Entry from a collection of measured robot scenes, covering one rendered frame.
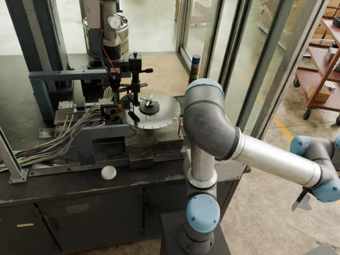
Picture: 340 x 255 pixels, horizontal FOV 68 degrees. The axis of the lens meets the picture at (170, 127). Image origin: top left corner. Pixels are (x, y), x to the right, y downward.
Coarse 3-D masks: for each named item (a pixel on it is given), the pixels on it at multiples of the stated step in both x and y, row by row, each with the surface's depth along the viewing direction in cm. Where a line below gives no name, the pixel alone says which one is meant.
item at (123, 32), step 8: (120, 16) 182; (128, 24) 173; (88, 32) 166; (120, 32) 167; (128, 32) 176; (88, 40) 172; (128, 40) 180; (88, 48) 177; (128, 48) 183; (96, 56) 175
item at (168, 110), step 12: (144, 96) 139; (156, 96) 140; (168, 96) 140; (132, 108) 130; (168, 108) 133; (180, 108) 133; (132, 120) 123; (144, 120) 124; (156, 120) 125; (168, 120) 125
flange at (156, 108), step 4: (144, 100) 134; (140, 104) 132; (144, 104) 131; (152, 104) 130; (156, 104) 132; (140, 108) 129; (144, 108) 129; (148, 108) 129; (152, 108) 130; (156, 108) 130; (144, 112) 128; (148, 112) 127; (152, 112) 128
